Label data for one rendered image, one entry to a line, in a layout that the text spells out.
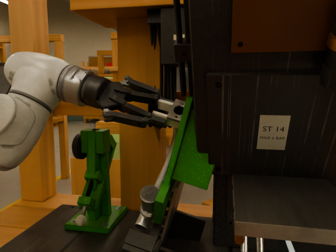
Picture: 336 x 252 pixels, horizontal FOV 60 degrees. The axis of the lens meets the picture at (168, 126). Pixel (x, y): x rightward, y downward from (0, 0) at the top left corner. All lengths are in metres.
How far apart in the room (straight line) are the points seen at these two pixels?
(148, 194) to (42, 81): 0.35
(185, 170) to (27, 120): 0.35
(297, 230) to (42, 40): 0.99
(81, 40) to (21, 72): 11.02
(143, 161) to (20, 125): 0.43
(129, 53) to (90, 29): 10.73
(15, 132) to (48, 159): 0.50
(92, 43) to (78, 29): 0.77
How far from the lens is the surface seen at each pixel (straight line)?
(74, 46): 11.85
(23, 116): 0.68
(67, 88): 0.70
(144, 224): 0.65
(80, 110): 1.12
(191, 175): 0.56
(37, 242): 0.86
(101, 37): 11.47
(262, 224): 0.38
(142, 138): 0.94
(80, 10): 0.90
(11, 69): 0.77
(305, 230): 0.39
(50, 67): 0.73
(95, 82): 0.68
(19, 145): 0.69
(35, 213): 1.08
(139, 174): 0.98
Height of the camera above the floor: 1.29
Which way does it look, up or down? 8 degrees down
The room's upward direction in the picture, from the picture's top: straight up
